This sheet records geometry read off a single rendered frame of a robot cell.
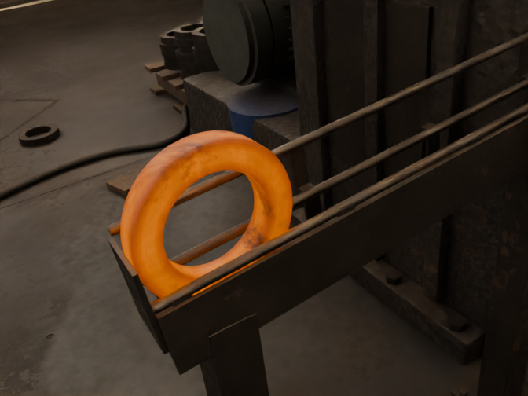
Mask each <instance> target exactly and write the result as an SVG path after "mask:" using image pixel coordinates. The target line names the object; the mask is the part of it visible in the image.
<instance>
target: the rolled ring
mask: <svg viewBox="0 0 528 396"><path fill-rule="evenodd" d="M219 171H239V172H241V173H244V174H245V175H246V176H247V178H248V180H249V181H250V183H251V186H252V188H253V192H254V210H253V214H252V216H251V221H250V223H249V225H248V227H247V229H246V231H245V233H244V235H243V236H242V237H241V238H240V240H239V241H238V242H237V243H236V245H235V246H234V247H233V248H232V249H230V250H229V251H228V252H227V253H225V254H224V255H223V256H221V257H220V258H217V259H215V260H214V261H212V262H209V263H206V264H203V265H198V266H183V265H179V264H177V263H175V262H172V261H171V260H170V259H168V257H167V255H166V252H165V249H164V246H163V231H164V227H165V224H166V220H167V217H168V215H169V213H170V211H171V208H172V207H173V206H174V204H175V202H176V201H177V199H178V198H179V196H180V195H181V194H182V193H183V192H184V191H185V190H186V189H187V188H188V187H189V186H191V185H192V184H193V183H194V182H196V181H198V180H200V179H201V178H203V177H205V176H207V175H209V174H213V173H215V172H219ZM292 207H293V196H292V186H291V182H290V180H289V177H288V174H287V172H286V170H285V169H284V166H283V164H282V163H281V161H280V160H279V159H278V158H277V157H276V156H275V155H274V154H273V153H272V152H271V151H270V150H269V149H267V148H266V147H264V146H262V145H260V144H259V143H257V142H256V141H253V140H251V139H250V138H249V137H246V136H244V135H242V134H238V133H235V132H231V131H226V130H210V131H204V132H200V133H197V134H192V135H190V136H188V137H184V138H182V139H180V140H178V141H176V142H175V143H173V144H171V145H169V146H168V147H166V148H165V149H164V150H163V151H161V152H160V153H159V154H157V155H156V156H155V157H154V158H153V159H152V160H151V161H150V162H149V163H148V164H147V165H146V166H145V168H144V169H143V170H142V171H141V173H140V174H139V175H138V176H137V178H136V180H135V182H134V183H133V185H132V187H131V189H130V191H129V193H128V195H127V198H126V201H125V204H124V207H123V213H122V218H121V225H120V236H121V243H122V247H123V252H124V254H125V256H126V257H127V258H128V259H129V261H130V263H131V264H132V266H133V267H134V268H135V270H136V271H137V273H138V275H139V277H140V279H141V282H142V283H143V284H144V286H145V287H146V288H147V289H148V290H149V291H150V292H152V293H153V294H154V295H156V296H158V297H160V298H161V297H163V296H165V295H167V294H169V293H171V292H173V291H174V290H176V289H178V288H180V287H182V286H184V285H186V284H188V283H189V282H191V281H194V280H195V279H197V278H199V277H201V276H203V275H204V274H206V273H209V272H211V271H212V270H214V269H216V268H218V267H219V266H222V265H224V264H225V263H227V262H229V261H231V260H233V259H235V258H237V257H238V256H240V255H242V254H244V253H246V252H248V251H250V250H251V249H253V248H256V247H258V246H259V245H261V244H263V243H265V242H266V241H268V240H271V239H273V238H274V237H276V236H278V235H280V234H282V233H284V232H286V231H288V228H289V226H290V222H291V218H292ZM280 248H281V247H279V248H278V249H276V250H274V251H271V252H270V253H269V254H267V255H270V254H271V253H273V252H275V251H277V250H279V249H280ZM267 255H264V256H262V257H261V258H259V259H257V260H255V261H254V262H257V261H258V260H260V259H262V258H264V257H266V256H267ZM254 262H251V263H250V264H248V265H246V266H244V267H242V268H241V269H239V270H237V271H235V272H233V273H231V274H230V275H228V276H226V277H223V278H222V279H221V280H218V281H216V282H214V283H213V284H211V285H209V286H207V287H205V288H203V289H202V290H200V291H198V292H196V293H194V294H192V295H195V294H197V293H199V292H201V291H203V290H205V289H206V288H209V287H210V286H212V285H214V284H216V283H218V282H219V281H222V280H224V279H225V278H227V277H229V276H231V275H233V274H234V273H236V272H238V271H240V270H242V269H243V268H245V267H247V266H249V265H251V264H252V263H254Z"/></svg>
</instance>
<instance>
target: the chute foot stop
mask: <svg viewBox="0 0 528 396"><path fill-rule="evenodd" d="M108 242H109V244H110V246H111V248H112V251H113V253H114V256H115V258H116V261H117V262H118V265H119V268H120V270H121V272H122V274H123V277H124V279H125V281H126V284H127V287H128V288H129V291H130V293H131V296H132V298H133V300H134V303H135V305H136V307H137V311H138V313H139V314H140V316H141V318H142V320H143V321H144V323H145V324H146V326H147V327H148V330H149V331H150V332H151V333H152V336H153V337H154V339H155V341H156V342H157V343H158V345H159V347H160V349H161V350H162V351H163V353H164V354H167V353H168V352H169V349H168V347H167V344H166V342H165V339H164V337H163V334H162V332H161V330H160V327H159V324H158V322H157V320H156V316H155V314H154V312H153V310H152V307H151V304H150V302H149V299H148V296H147V295H146V292H145V289H144V287H143V284H142V282H141V279H140V277H139V275H138V273H137V271H136V270H135V268H134V267H133V266H132V264H131V263H130V261H129V259H128V258H127V257H126V256H125V254H124V253H123V251H122V249H121V248H120V246H119V245H118V244H117V243H116V241H115V239H114V238H112V239H110V240H108Z"/></svg>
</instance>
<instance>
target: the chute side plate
mask: <svg viewBox="0 0 528 396"><path fill-rule="evenodd" d="M527 168H528V115H525V116H523V117H522V118H521V119H518V120H516V121H515V122H513V123H511V124H509V125H507V126H505V127H504V128H502V129H500V130H498V131H496V132H495V133H493V134H491V135H489V136H487V137H485V138H483V139H482V140H481V141H478V142H476V143H474V144H473V145H471V146H468V147H467V148H465V149H463V150H461V151H459V152H458V153H456V154H454V155H452V156H450V157H449V158H447V159H444V160H443V161H441V162H439V163H437V164H435V165H434V166H432V167H430V168H428V169H426V170H424V171H422V172H420V173H419V174H417V175H415V176H413V177H411V178H410V179H408V180H406V181H404V182H402V183H401V184H399V185H396V186H395V187H393V188H392V189H389V190H387V191H386V192H384V193H382V194H380V195H378V196H376V197H374V198H373V199H371V200H369V201H367V202H365V203H363V204H362V205H360V206H358V207H356V208H354V209H353V210H351V211H349V212H347V213H346V214H343V215H342V216H339V217H338V218H336V219H334V220H332V221H330V222H328V223H327V224H325V225H323V226H321V227H319V228H317V229H315V230H314V231H312V232H310V233H308V234H306V235H305V236H302V237H300V238H299V239H298V240H295V241H293V242H291V243H290V244H288V245H286V246H284V247H282V248H281V249H279V250H277V251H275V252H273V253H271V254H270V255H267V256H266V257H264V258H262V259H260V260H258V261H257V262H254V263H252V264H251V265H249V266H247V267H245V268H243V269H242V270H240V271H238V272H236V273H234V274H233V275H231V276H229V277H227V278H225V279H224V280H221V281H219V282H218V283H216V284H214V285H212V286H210V287H209V288H206V289H205V290H203V291H201V292H199V293H197V294H195V295H194V296H193V297H191V298H189V299H186V300H185V301H184V302H181V303H179V304H178V305H176V306H174V307H171V308H170V309H168V310H166V311H164V312H162V313H160V314H159V315H157V316H156V319H157V321H158V323H159V326H160V329H161V331H162V333H163V337H164V339H165V341H166V343H167V346H168V348H169V351H170V354H171V356H172V358H173V360H174V363H175V366H176V368H177V370H178V373H179V375H181V374H183V373H185V372H187V371H189V370H190V369H192V368H194V367H195V366H197V365H198V364H200V363H202V362H203V361H206V360H207V359H208V358H210V357H212V353H211V346H210V342H209V339H208V338H209V336H210V335H212V334H214V333H216V332H218V331H220V330H222V329H224V328H226V327H228V326H230V325H232V324H234V323H236V322H238V321H240V320H242V319H244V318H246V317H248V316H250V315H252V314H254V313H257V317H258V326H259V328H261V327H262V326H264V325H266V324H268V323H269V322H271V321H272V320H274V319H276V318H277V317H279V316H280V315H282V314H284V313H286V312H288V311H289V310H291V309H292V308H294V307H296V306H298V305H299V304H301V303H303V302H305V301H306V300H307V299H309V298H311V297H313V296H314V295H316V294H317V293H319V292H321V291H323V290H325V289H326V288H328V287H330V286H331V285H333V284H334V283H336V282H338V281H340V280H342V279H343V278H344V277H346V276H348V275H350V274H351V273H353V272H354V271H356V270H358V269H360V268H361V267H362V266H365V265H367V264H368V263H370V262H371V261H373V260H375V259H377V258H379V257H380V256H381V255H383V254H385V253H387V252H388V251H390V250H391V249H393V248H395V247H397V246H398V245H400V244H402V243H404V242H405V241H407V240H408V239H410V238H412V237H414V236H415V235H416V234H418V233H420V232H422V231H424V230H425V229H427V228H428V227H430V226H432V225H434V224H435V223H437V222H439V221H441V220H442V219H444V218H445V217H447V216H449V215H451V214H452V213H453V212H455V211H457V210H459V209H461V208H462V207H464V206H465V205H467V204H469V203H470V202H472V201H474V200H476V199H478V198H479V197H480V196H482V195H484V194H486V193H487V192H489V191H490V190H492V189H494V188H496V187H497V186H499V185H501V184H503V183H504V182H506V181H507V180H509V179H511V178H513V177H515V176H516V175H517V174H519V173H521V172H523V171H524V170H526V169H527Z"/></svg>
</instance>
